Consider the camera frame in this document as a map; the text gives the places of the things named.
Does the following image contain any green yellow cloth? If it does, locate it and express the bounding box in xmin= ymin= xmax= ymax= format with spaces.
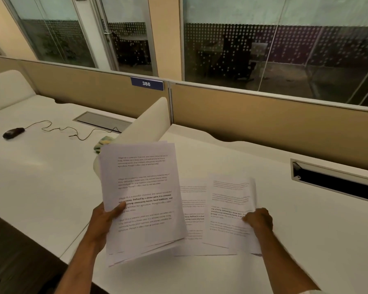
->
xmin=93 ymin=135 xmax=118 ymax=154

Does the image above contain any beige partition panel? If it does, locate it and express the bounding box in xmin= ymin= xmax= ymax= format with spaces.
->
xmin=169 ymin=81 xmax=368 ymax=182
xmin=0 ymin=54 xmax=171 ymax=120

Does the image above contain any single printed paper sheet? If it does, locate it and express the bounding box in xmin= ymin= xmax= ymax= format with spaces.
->
xmin=202 ymin=172 xmax=263 ymax=256

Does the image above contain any thin black mouse cable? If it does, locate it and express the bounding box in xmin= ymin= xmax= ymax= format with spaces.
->
xmin=24 ymin=120 xmax=123 ymax=141

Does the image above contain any black computer mouse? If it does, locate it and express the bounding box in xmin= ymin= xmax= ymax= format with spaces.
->
xmin=2 ymin=127 xmax=26 ymax=140

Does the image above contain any white curved desk divider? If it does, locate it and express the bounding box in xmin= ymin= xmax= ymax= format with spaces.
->
xmin=0 ymin=70 xmax=37 ymax=115
xmin=93 ymin=97 xmax=172 ymax=178

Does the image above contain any stack of printed paper sheets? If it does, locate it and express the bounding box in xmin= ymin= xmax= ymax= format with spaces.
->
xmin=98 ymin=141 xmax=188 ymax=268

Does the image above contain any person's left forearm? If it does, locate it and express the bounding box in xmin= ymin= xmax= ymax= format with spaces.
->
xmin=55 ymin=239 xmax=107 ymax=294

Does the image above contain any person's right hand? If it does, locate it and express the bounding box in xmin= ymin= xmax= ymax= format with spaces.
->
xmin=242 ymin=207 xmax=274 ymax=240

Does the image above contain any glass door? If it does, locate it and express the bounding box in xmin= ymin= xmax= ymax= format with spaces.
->
xmin=72 ymin=0 xmax=159 ymax=77

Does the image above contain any grey desk cable hatch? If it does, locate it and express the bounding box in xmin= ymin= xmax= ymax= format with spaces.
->
xmin=73 ymin=111 xmax=132 ymax=134

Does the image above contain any dark office chair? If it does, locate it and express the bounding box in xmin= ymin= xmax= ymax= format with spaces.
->
xmin=237 ymin=43 xmax=271 ymax=82

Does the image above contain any person's left hand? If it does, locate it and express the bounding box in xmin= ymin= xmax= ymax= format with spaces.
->
xmin=85 ymin=201 xmax=127 ymax=249

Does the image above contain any blue desk number sign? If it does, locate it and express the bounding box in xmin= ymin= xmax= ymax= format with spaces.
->
xmin=130 ymin=77 xmax=165 ymax=92

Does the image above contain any person's right forearm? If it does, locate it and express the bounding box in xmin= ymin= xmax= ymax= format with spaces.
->
xmin=254 ymin=231 xmax=321 ymax=294

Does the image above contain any open desk cable slot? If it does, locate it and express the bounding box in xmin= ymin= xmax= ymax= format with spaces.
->
xmin=290 ymin=158 xmax=368 ymax=206

